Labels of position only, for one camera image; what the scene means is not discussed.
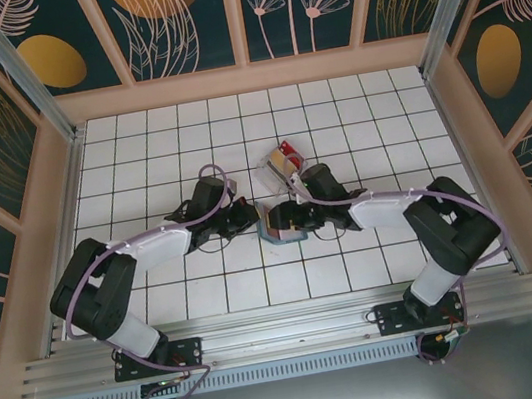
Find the blue card holder wallet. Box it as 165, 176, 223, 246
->
253, 192, 308, 251

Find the gold card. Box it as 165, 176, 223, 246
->
266, 149, 290, 182

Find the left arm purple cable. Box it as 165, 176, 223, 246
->
44, 160, 273, 399

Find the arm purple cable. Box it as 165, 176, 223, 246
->
44, 160, 273, 399
286, 142, 527, 384

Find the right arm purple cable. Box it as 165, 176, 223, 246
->
286, 142, 527, 384

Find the aluminium mounting rail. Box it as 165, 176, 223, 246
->
13, 263, 532, 399

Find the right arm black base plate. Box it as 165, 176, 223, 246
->
372, 290, 469, 340

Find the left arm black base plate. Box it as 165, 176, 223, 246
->
111, 334, 207, 384

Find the grey slotted cable duct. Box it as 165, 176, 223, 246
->
38, 334, 424, 399

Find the aluminium side rail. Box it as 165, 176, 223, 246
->
9, 134, 118, 360
423, 66, 530, 285

